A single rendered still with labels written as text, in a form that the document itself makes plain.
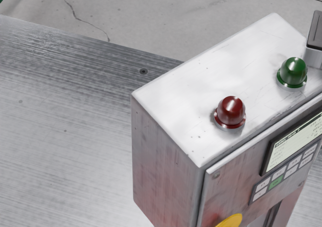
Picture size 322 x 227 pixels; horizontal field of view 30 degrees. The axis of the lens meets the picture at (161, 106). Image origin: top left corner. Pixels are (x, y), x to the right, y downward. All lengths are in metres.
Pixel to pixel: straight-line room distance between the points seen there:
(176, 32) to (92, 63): 1.26
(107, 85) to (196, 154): 0.89
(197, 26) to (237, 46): 2.10
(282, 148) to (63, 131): 0.80
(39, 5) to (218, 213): 2.27
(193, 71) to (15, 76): 0.90
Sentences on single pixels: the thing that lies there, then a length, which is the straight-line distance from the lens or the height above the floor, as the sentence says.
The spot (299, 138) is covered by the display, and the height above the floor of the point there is 1.43.
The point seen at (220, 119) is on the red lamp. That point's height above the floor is 1.48.
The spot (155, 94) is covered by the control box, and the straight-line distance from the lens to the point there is 0.50.
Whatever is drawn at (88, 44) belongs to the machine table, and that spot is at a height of 0.83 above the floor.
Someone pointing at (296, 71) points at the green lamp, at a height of 1.50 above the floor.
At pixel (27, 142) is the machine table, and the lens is 1.27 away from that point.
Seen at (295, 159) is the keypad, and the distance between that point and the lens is 0.59.
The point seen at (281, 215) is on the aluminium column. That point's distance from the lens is 0.76.
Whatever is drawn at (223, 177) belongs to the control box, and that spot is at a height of 1.45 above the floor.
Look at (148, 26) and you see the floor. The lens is 2.63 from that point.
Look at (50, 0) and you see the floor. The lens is 2.77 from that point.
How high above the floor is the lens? 1.87
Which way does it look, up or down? 53 degrees down
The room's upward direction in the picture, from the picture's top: 2 degrees clockwise
